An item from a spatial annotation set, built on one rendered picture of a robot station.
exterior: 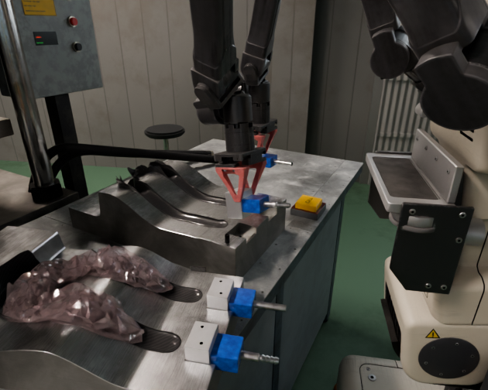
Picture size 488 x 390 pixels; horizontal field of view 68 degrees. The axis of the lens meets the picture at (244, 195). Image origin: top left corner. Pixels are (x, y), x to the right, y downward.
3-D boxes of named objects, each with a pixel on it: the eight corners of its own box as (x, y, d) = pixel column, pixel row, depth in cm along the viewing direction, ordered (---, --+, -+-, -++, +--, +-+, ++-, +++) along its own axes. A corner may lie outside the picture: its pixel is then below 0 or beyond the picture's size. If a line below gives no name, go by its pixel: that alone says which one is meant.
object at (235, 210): (296, 215, 72) (294, 189, 71) (285, 222, 68) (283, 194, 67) (239, 211, 79) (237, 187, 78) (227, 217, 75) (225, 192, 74)
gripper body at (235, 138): (213, 163, 70) (209, 124, 69) (240, 155, 79) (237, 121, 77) (242, 163, 67) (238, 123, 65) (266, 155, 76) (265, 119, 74)
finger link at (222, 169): (217, 203, 73) (212, 156, 70) (235, 195, 78) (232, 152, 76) (246, 206, 69) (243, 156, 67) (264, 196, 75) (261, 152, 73)
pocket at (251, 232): (256, 241, 81) (257, 227, 79) (245, 253, 76) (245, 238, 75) (238, 236, 83) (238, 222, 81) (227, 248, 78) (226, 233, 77)
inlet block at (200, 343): (280, 360, 55) (281, 333, 53) (276, 389, 51) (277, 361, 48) (197, 346, 57) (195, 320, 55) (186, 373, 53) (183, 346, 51)
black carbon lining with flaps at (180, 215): (254, 210, 91) (254, 175, 87) (220, 240, 78) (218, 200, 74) (148, 183, 106) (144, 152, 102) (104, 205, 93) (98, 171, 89)
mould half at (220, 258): (284, 229, 96) (287, 182, 90) (235, 285, 75) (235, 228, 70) (141, 191, 118) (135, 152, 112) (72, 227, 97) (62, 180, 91)
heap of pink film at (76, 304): (178, 278, 68) (175, 243, 65) (134, 355, 52) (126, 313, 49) (55, 262, 73) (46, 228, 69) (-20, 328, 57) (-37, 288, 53)
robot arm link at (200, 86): (201, 86, 62) (228, 55, 66) (166, 92, 71) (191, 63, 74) (238, 136, 69) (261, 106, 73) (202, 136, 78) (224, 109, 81)
